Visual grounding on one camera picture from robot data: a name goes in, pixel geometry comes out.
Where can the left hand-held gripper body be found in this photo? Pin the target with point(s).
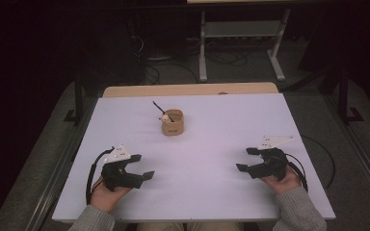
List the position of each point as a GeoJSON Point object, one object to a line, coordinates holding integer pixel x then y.
{"type": "Point", "coordinates": [118, 178]}

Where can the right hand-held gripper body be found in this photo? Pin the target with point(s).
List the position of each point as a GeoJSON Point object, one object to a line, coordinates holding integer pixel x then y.
{"type": "Point", "coordinates": [273, 165]}

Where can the tan round pen holder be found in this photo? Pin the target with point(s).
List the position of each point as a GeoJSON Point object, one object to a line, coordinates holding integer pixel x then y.
{"type": "Point", "coordinates": [173, 125]}

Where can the thin black pen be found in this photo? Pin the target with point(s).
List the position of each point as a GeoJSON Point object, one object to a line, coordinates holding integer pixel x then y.
{"type": "Point", "coordinates": [162, 111]}

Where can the person's right hand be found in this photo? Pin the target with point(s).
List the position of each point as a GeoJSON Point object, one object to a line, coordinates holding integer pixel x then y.
{"type": "Point", "coordinates": [282, 186]}

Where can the person's left hand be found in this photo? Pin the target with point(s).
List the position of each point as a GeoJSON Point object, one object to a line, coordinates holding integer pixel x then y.
{"type": "Point", "coordinates": [107, 199]}

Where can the black metal stand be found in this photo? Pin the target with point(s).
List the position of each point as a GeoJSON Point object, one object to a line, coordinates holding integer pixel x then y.
{"type": "Point", "coordinates": [78, 102]}
{"type": "Point", "coordinates": [343, 96]}

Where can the light wooden table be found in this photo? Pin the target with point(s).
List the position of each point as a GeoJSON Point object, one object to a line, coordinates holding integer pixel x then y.
{"type": "Point", "coordinates": [189, 89]}

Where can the grey metal floor rail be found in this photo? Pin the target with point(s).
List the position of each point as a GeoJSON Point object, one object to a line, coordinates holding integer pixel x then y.
{"type": "Point", "coordinates": [54, 189]}
{"type": "Point", "coordinates": [363, 150]}

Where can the white metal desk frame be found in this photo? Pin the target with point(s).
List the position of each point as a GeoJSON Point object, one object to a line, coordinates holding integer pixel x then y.
{"type": "Point", "coordinates": [241, 29]}

